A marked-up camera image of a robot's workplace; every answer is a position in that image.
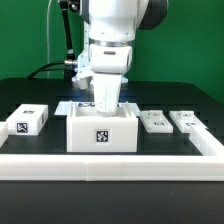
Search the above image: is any black camera stand pole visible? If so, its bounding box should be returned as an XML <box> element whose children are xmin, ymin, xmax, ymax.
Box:
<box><xmin>58</xmin><ymin>0</ymin><xmax>80</xmax><ymax>81</ymax></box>

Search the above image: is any white cabinet door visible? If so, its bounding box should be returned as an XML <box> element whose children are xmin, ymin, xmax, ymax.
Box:
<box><xmin>169</xmin><ymin>110</ymin><xmax>206</xmax><ymax>133</ymax></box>
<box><xmin>139</xmin><ymin>110</ymin><xmax>173</xmax><ymax>133</ymax></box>

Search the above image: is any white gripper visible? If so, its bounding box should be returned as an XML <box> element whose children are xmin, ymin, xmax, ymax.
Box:
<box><xmin>93</xmin><ymin>73</ymin><xmax>122</xmax><ymax>115</ymax></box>

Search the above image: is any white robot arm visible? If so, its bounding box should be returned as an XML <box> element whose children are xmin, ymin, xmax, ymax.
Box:
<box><xmin>76</xmin><ymin>0</ymin><xmax>168</xmax><ymax>115</ymax></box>

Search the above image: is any black cable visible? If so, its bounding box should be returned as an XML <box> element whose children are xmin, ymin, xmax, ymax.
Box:
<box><xmin>27</xmin><ymin>61</ymin><xmax>68</xmax><ymax>80</ymax></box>

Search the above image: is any white U-shaped fence frame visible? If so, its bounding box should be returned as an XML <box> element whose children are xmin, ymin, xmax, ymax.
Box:
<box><xmin>0</xmin><ymin>126</ymin><xmax>224</xmax><ymax>181</ymax></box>

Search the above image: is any white cabinet body box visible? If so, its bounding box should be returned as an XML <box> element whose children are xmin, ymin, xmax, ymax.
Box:
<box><xmin>66</xmin><ymin>102</ymin><xmax>138</xmax><ymax>153</ymax></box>

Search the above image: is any white marker base plate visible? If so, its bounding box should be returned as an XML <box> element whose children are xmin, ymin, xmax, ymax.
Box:
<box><xmin>54</xmin><ymin>101</ymin><xmax>140</xmax><ymax>116</ymax></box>

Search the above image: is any white cabinet top block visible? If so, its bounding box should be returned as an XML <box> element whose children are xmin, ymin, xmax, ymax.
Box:
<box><xmin>6</xmin><ymin>104</ymin><xmax>48</xmax><ymax>136</ymax></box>

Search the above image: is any white cable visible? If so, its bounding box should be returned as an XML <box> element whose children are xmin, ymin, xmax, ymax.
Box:
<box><xmin>46</xmin><ymin>0</ymin><xmax>54</xmax><ymax>79</ymax></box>

